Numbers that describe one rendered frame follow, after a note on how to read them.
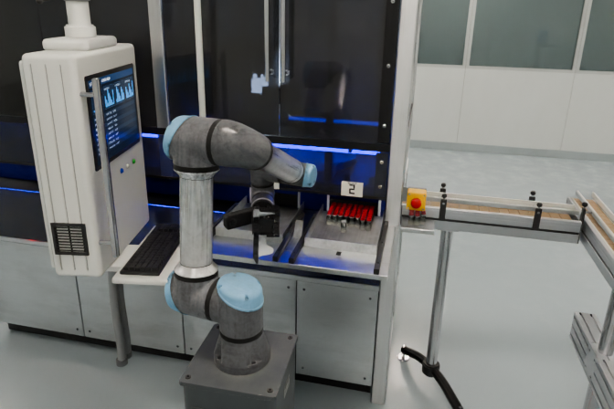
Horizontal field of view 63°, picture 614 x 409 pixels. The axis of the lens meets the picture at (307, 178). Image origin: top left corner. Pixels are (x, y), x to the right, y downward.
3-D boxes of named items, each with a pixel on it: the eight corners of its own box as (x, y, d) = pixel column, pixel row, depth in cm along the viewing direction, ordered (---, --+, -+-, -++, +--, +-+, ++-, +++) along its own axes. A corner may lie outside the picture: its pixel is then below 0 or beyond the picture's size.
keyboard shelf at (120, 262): (135, 229, 216) (135, 224, 216) (200, 232, 215) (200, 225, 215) (88, 284, 174) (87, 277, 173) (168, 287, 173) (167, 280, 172)
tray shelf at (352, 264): (235, 205, 222) (235, 202, 221) (396, 223, 208) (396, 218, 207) (186, 255, 178) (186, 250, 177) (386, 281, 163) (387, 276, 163)
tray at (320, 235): (322, 211, 213) (322, 203, 212) (384, 217, 208) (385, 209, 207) (303, 246, 182) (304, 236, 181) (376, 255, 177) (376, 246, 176)
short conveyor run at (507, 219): (399, 226, 209) (402, 191, 204) (401, 212, 223) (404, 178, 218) (579, 246, 195) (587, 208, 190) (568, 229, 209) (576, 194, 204)
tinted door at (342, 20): (280, 135, 200) (280, -25, 181) (389, 143, 191) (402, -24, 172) (280, 135, 200) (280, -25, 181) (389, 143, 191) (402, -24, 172)
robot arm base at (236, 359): (260, 379, 130) (260, 347, 126) (205, 371, 132) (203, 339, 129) (276, 343, 144) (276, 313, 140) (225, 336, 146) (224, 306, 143)
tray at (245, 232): (246, 203, 220) (246, 195, 219) (303, 209, 215) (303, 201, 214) (216, 235, 189) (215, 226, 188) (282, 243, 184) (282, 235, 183)
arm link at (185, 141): (208, 330, 131) (210, 120, 118) (160, 317, 136) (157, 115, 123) (231, 310, 142) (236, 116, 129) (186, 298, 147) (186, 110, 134)
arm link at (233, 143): (258, 118, 116) (321, 161, 162) (217, 113, 120) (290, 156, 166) (248, 166, 115) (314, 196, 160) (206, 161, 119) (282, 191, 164)
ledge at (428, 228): (402, 217, 213) (402, 214, 212) (433, 221, 210) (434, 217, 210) (400, 231, 200) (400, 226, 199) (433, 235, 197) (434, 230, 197)
